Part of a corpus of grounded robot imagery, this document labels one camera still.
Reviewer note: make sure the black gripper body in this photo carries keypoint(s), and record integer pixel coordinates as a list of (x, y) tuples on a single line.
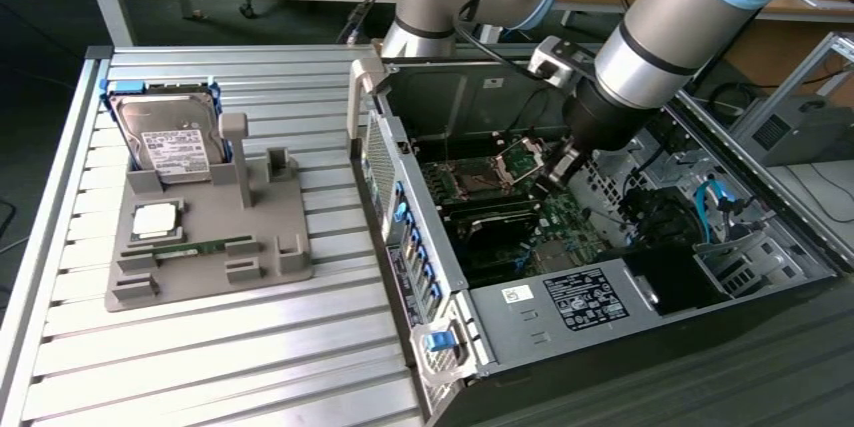
[(607, 117)]

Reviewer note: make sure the black graphics card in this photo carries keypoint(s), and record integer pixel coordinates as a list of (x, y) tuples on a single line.
[(501, 232)]

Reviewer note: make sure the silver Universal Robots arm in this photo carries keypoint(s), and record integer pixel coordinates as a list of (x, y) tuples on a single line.
[(654, 47)]

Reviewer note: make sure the metal socket cover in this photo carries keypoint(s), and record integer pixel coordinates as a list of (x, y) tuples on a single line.
[(521, 159)]

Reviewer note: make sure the CPU socket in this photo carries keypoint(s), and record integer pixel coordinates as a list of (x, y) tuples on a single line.
[(477, 179)]

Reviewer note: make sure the perforated metal drive cage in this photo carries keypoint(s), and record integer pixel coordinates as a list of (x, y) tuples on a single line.
[(668, 167)]

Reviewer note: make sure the black installed RAM module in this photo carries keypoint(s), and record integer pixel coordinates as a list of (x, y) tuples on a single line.
[(481, 204)]

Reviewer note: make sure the grey chipset heat sink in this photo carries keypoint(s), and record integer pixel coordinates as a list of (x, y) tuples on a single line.
[(555, 257)]

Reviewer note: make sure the grey box appliance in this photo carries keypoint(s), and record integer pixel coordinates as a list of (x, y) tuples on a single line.
[(801, 137)]

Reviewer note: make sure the grey power supply unit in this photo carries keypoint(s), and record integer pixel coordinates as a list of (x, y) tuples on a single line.
[(514, 327)]

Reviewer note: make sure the blue case latch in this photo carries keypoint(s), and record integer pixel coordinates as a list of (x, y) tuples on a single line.
[(441, 341)]

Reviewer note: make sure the open black PC case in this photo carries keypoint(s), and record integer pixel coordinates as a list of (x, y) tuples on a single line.
[(768, 347)]

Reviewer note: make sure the grey parts rack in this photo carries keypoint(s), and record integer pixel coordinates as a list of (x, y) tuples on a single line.
[(214, 272)]

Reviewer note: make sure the green RAM stick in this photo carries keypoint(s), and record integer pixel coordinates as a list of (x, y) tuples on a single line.
[(194, 249)]

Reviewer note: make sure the hard disk in blue carrier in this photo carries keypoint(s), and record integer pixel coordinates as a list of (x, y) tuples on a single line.
[(167, 137)]

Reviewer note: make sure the silver CPU chip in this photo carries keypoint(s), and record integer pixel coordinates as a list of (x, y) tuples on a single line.
[(155, 222)]

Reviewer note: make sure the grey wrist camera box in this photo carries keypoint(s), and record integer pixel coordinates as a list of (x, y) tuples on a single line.
[(557, 59)]

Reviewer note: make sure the metal disk bay bracket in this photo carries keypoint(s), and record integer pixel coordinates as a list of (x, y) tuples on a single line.
[(737, 267)]

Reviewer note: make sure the aluminium profile frame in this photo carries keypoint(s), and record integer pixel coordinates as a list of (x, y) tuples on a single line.
[(834, 47)]

